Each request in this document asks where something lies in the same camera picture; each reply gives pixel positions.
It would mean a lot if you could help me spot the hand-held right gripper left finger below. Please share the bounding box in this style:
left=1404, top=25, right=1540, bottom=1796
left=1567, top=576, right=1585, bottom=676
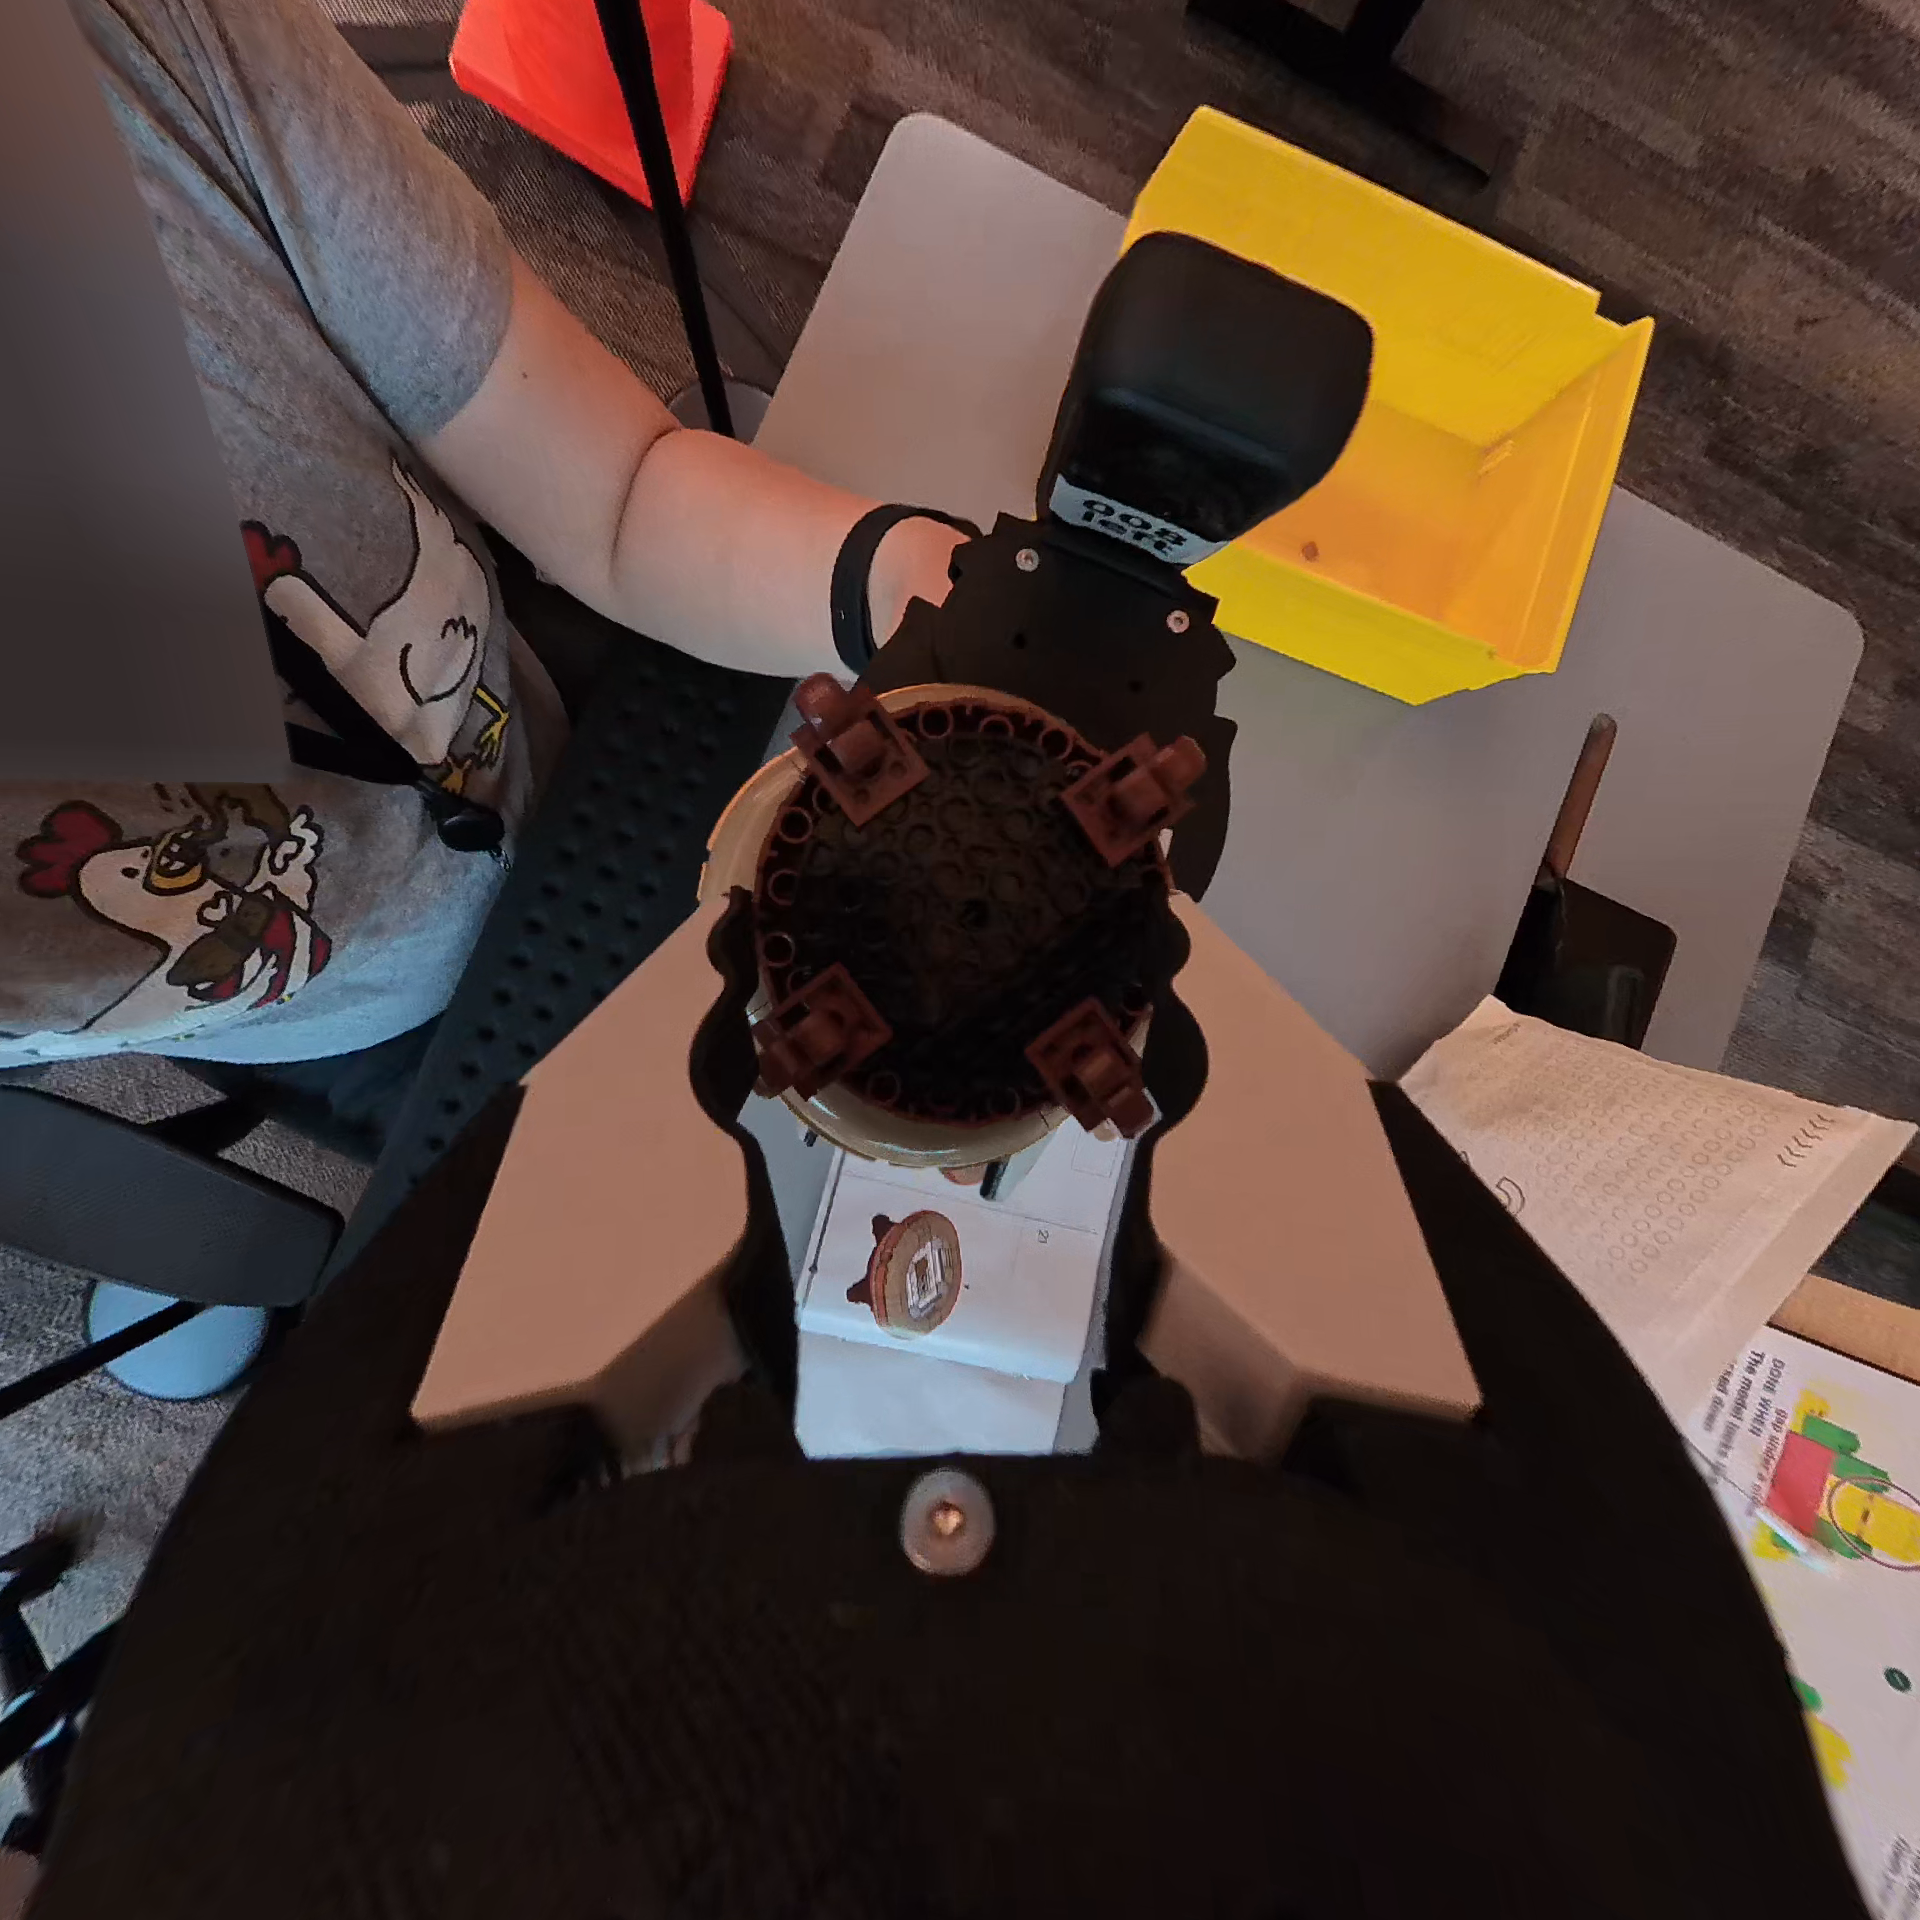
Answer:
left=409, top=885, right=805, bottom=1480

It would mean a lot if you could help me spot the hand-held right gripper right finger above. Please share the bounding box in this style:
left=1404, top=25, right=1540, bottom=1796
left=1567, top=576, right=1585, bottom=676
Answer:
left=1094, top=893, right=1488, bottom=1464

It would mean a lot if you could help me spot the round brown toy brick model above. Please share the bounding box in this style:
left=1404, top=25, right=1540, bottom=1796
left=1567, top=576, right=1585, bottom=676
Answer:
left=697, top=673, right=1209, bottom=1172

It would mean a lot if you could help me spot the black wristband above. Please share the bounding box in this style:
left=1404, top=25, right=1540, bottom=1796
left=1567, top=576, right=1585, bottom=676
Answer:
left=827, top=502, right=983, bottom=678

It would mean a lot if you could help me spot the white instruction booklet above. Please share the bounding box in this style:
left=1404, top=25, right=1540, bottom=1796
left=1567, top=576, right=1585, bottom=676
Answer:
left=795, top=1118, right=1137, bottom=1457

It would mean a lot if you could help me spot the black studded baseplate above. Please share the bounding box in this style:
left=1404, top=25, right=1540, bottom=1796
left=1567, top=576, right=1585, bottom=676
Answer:
left=321, top=628, right=796, bottom=1292

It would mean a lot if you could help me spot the white paper bag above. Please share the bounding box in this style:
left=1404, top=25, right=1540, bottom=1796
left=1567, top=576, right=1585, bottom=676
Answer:
left=1398, top=997, right=1920, bottom=1417

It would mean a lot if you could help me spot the yellow plastic bin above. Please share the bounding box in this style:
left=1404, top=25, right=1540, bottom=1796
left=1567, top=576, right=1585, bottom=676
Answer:
left=1122, top=105, right=1657, bottom=705

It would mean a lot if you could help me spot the black office chair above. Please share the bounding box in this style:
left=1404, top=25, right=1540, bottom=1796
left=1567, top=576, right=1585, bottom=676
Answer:
left=0, top=1078, right=347, bottom=1417

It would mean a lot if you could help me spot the colourful printed instruction sheet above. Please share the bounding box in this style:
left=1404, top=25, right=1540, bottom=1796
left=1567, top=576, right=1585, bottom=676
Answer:
left=1679, top=1320, right=1920, bottom=1920

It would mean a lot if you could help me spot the orange traffic cone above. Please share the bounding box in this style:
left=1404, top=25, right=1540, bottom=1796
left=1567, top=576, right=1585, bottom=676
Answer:
left=450, top=0, right=734, bottom=209

